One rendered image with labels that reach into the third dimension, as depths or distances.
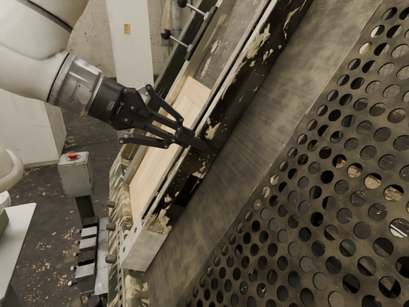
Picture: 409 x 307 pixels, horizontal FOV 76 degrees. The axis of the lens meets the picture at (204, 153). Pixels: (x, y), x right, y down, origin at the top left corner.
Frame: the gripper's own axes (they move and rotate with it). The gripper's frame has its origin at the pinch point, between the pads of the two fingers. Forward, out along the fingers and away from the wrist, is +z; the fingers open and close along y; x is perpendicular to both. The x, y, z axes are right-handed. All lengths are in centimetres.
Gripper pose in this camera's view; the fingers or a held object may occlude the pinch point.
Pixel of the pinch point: (191, 140)
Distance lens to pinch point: 55.1
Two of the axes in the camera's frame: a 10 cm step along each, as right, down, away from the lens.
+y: 5.0, -8.3, -2.3
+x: -3.0, -4.1, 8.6
